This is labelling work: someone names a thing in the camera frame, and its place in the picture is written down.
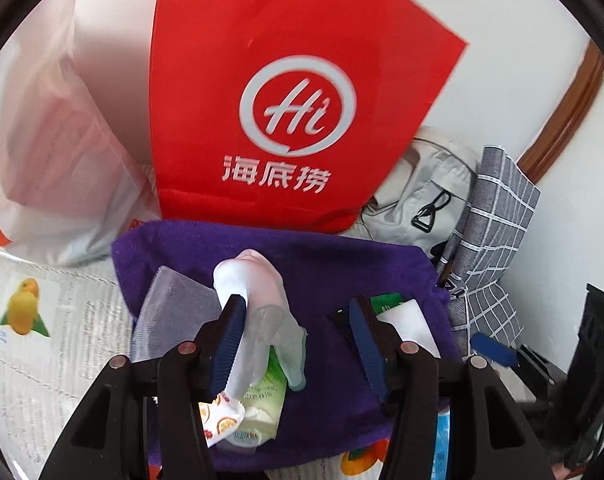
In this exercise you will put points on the fruit print tablecloth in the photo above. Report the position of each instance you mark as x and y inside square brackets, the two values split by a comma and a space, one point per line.
[57, 360]

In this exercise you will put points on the white rubber glove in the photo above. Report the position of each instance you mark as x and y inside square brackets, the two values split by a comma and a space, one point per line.
[247, 275]

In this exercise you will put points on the blue and white box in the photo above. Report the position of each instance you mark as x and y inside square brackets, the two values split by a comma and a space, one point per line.
[441, 445]

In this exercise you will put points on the fruit print tissue pack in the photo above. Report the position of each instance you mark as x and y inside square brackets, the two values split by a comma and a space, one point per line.
[222, 415]

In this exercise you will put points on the brown wooden frame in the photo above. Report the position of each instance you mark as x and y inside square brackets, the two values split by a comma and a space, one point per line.
[571, 105]

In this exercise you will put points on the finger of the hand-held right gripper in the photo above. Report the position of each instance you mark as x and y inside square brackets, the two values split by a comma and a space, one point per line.
[491, 350]

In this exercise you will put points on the white mesh pouch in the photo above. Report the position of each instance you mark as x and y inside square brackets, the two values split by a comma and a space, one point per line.
[172, 305]

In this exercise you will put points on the grey fabric bag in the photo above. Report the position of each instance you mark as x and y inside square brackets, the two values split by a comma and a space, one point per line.
[406, 195]

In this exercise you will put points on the grey checked cloth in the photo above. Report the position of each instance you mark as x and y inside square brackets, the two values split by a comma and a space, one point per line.
[501, 210]

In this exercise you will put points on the red paper bag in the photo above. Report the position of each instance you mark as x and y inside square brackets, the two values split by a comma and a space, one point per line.
[307, 35]

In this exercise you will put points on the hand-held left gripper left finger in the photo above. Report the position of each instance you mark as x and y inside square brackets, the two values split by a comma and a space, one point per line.
[229, 350]

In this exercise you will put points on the green wet wipes packet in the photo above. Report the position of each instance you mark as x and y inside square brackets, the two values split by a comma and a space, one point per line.
[262, 410]

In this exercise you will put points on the white paper packet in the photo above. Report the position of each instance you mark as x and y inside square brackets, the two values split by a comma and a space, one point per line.
[411, 325]

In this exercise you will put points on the purple towel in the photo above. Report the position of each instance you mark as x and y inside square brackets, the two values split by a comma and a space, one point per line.
[302, 270]

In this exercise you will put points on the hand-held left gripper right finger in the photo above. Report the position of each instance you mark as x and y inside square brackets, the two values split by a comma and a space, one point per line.
[369, 355]

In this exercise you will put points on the black cloth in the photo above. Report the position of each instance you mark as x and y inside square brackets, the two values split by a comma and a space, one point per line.
[339, 320]

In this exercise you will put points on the white plastic bag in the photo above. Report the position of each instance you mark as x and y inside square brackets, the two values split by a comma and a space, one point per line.
[47, 135]

